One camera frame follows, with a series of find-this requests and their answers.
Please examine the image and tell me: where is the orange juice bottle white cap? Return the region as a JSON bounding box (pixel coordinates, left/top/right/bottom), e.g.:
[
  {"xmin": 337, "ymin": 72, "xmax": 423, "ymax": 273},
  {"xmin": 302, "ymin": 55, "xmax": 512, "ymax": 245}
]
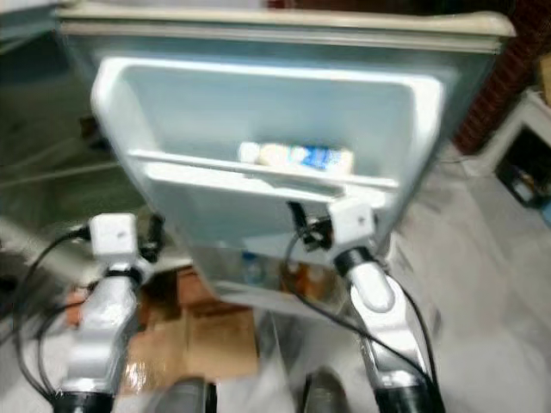
[{"xmin": 280, "ymin": 262, "xmax": 313, "ymax": 301}]

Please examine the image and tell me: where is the fridge door white liner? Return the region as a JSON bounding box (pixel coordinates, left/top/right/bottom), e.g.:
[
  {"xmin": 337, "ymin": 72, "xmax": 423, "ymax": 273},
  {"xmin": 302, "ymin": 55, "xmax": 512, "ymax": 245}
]
[{"xmin": 56, "ymin": 0, "xmax": 517, "ymax": 325}]

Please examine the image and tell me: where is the grey fridge cabinet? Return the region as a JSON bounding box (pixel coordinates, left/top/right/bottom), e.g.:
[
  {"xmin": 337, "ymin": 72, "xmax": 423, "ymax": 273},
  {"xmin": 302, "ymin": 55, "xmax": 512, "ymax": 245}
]
[{"xmin": 0, "ymin": 0, "xmax": 126, "ymax": 287}]

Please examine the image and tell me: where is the small orange drink bottle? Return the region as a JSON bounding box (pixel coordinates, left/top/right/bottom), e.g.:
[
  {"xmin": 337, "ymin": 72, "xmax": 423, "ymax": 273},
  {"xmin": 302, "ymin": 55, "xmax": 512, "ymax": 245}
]
[{"xmin": 311, "ymin": 268, "xmax": 342, "ymax": 305}]

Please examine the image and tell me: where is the white milk bottle blue label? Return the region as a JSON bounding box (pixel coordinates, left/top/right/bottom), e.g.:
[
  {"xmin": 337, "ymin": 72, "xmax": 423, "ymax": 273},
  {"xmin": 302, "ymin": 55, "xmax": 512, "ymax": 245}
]
[{"xmin": 238, "ymin": 141, "xmax": 356, "ymax": 176}]

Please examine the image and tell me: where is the clear water bottle blue label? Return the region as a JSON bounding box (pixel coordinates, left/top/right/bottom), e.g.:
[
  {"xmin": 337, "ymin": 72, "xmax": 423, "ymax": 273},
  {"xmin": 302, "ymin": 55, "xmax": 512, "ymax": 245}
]
[{"xmin": 237, "ymin": 250, "xmax": 268, "ymax": 290}]

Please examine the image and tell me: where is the dark left robot foot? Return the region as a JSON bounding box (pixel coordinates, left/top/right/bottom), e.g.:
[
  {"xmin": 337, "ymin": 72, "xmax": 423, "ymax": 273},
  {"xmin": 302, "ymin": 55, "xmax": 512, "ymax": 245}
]
[{"xmin": 158, "ymin": 378, "xmax": 218, "ymax": 413}]

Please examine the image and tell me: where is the dark robot foot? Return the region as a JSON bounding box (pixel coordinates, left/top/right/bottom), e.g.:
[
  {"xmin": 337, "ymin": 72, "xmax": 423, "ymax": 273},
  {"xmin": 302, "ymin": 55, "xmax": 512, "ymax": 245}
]
[
  {"xmin": 158, "ymin": 378, "xmax": 218, "ymax": 413},
  {"xmin": 300, "ymin": 367, "xmax": 356, "ymax": 413}
]

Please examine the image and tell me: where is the dark right robot foot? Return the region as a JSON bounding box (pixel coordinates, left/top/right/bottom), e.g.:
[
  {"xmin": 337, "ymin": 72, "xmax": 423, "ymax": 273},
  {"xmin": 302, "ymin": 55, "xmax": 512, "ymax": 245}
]
[{"xmin": 300, "ymin": 367, "xmax": 356, "ymax": 413}]

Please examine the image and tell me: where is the white low cabinet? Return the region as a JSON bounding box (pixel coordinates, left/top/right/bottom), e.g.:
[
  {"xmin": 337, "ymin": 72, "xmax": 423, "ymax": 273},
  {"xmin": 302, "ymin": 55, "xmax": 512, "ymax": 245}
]
[{"xmin": 467, "ymin": 85, "xmax": 551, "ymax": 231}]

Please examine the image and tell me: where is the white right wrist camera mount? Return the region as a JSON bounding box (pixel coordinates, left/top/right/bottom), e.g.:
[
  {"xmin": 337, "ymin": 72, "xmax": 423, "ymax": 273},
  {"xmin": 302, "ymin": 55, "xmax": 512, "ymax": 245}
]
[{"xmin": 326, "ymin": 197, "xmax": 379, "ymax": 251}]

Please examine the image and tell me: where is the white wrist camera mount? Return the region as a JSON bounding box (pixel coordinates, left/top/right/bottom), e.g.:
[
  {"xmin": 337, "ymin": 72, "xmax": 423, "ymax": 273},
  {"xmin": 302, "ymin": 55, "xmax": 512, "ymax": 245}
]
[
  {"xmin": 88, "ymin": 213, "xmax": 139, "ymax": 268},
  {"xmin": 326, "ymin": 197, "xmax": 379, "ymax": 251}
]

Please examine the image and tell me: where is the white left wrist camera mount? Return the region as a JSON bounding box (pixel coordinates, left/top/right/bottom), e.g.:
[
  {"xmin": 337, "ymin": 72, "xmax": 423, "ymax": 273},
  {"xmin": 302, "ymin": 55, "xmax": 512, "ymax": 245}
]
[{"xmin": 88, "ymin": 213, "xmax": 139, "ymax": 268}]

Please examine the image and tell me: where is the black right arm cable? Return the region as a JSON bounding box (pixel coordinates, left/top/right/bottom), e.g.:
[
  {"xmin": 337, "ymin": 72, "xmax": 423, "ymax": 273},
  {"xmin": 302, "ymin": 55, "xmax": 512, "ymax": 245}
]
[{"xmin": 278, "ymin": 200, "xmax": 442, "ymax": 381}]

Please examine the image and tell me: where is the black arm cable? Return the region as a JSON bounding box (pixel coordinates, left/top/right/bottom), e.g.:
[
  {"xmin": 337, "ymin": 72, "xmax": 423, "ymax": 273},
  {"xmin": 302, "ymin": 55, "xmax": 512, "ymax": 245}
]
[
  {"xmin": 11, "ymin": 225, "xmax": 93, "ymax": 398},
  {"xmin": 278, "ymin": 200, "xmax": 442, "ymax": 381}
]

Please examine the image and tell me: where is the white door shelf rail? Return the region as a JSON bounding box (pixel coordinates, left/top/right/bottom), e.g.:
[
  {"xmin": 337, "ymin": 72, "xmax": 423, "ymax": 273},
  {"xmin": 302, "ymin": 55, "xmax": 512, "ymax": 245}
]
[{"xmin": 127, "ymin": 150, "xmax": 403, "ymax": 209}]

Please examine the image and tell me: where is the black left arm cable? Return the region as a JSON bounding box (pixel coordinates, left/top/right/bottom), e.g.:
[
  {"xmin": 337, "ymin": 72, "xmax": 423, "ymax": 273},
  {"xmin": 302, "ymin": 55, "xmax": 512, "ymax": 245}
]
[{"xmin": 11, "ymin": 225, "xmax": 93, "ymax": 398}]

